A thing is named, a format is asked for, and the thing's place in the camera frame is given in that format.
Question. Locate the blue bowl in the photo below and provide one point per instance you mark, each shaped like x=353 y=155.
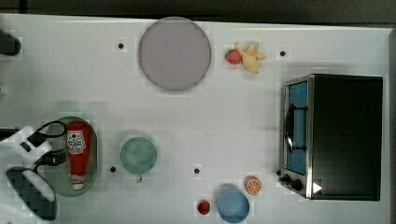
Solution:
x=233 y=206

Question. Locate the green mug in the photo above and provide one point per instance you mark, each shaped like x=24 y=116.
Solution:
x=138 y=156

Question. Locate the red plush ketchup bottle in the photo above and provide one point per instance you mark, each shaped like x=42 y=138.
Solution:
x=78 y=140

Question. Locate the yellow toy banana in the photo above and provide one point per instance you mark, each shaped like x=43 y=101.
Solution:
x=251 y=56

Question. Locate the grey round plate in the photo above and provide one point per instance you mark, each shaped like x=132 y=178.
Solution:
x=174 y=54

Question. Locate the black toaster oven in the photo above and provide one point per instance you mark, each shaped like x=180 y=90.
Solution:
x=332 y=137

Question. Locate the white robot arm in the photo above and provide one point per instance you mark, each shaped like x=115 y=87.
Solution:
x=27 y=197

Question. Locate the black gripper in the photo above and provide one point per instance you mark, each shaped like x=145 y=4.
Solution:
x=54 y=157

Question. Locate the toy orange slice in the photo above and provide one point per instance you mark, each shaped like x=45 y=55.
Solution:
x=253 y=185

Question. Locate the small red toy strawberry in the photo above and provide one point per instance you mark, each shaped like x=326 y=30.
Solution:
x=203 y=207

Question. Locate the black object at edge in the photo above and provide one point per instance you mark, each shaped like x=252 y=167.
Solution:
x=9 y=44

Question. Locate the green oval strainer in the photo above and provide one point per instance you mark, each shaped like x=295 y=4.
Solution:
x=59 y=176

